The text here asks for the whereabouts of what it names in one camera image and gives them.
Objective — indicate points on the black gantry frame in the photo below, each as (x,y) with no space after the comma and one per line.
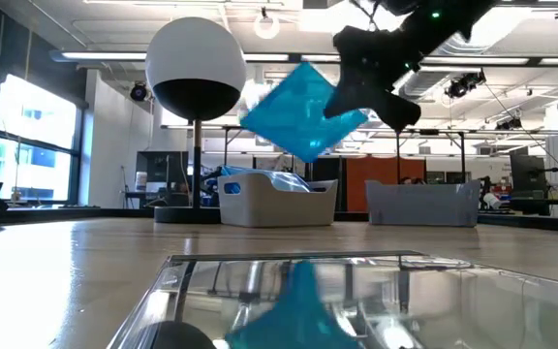
(429,132)

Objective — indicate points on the white globe table lamp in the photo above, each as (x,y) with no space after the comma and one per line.
(195,58)

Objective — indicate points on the black dome camera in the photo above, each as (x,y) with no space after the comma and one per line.
(138,92)

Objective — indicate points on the long ceiling light strip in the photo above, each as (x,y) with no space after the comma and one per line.
(104,55)

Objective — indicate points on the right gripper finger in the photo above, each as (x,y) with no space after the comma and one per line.
(347,104)

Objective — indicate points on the black aluminium table frame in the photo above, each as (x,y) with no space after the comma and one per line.
(66,213)

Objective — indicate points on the clear jewel case black tray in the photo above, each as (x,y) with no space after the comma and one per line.
(356,300)

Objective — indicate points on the orange cabinet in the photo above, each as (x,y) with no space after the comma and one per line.
(371,184)

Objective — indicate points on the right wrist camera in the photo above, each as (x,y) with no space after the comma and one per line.
(400,114)

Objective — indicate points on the white plastic bin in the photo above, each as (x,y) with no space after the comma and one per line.
(279,208)

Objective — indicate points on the black ceiling camera rig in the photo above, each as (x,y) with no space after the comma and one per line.
(463,85)

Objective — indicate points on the large window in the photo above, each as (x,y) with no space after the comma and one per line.
(32,140)

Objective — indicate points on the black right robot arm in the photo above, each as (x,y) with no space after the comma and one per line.
(448,22)

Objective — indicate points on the black monitor on arm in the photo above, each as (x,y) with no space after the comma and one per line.
(528,177)

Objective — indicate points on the grey translucent plastic bin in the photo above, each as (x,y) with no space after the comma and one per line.
(422,206)

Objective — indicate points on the white roll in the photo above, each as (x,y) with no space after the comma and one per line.
(492,201)

